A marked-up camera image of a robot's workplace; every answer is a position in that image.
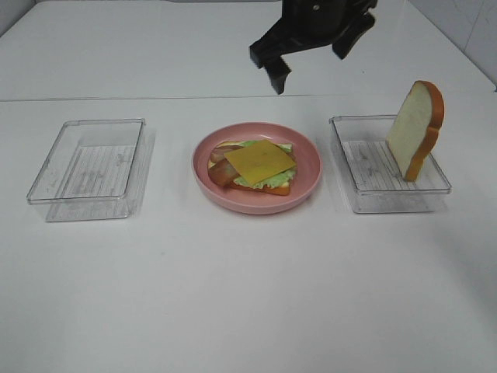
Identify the clear plastic tray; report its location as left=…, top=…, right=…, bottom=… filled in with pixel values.
left=329, top=114, right=452, bottom=214
left=26, top=118, right=155, bottom=222

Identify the clear plastic left tray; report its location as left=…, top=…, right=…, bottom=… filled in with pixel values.
left=26, top=118, right=155, bottom=222

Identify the clear plastic right tray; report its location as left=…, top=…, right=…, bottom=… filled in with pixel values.
left=329, top=114, right=452, bottom=214

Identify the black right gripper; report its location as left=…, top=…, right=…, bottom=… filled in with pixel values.
left=249, top=0, right=377, bottom=95

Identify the yellow cheese slice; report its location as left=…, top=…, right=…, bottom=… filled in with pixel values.
left=224, top=140, right=297, bottom=187

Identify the bacon strip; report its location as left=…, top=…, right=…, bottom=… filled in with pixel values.
left=210, top=145, right=242, bottom=163
left=208, top=159, right=239, bottom=187

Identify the green lettuce leaf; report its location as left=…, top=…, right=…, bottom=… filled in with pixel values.
left=225, top=140, right=297, bottom=189

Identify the pink round plate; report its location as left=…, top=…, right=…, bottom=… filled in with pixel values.
left=192, top=122, right=323, bottom=214

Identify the bread slice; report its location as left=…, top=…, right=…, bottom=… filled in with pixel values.
left=207, top=140, right=297, bottom=196
left=386, top=80, right=445, bottom=182

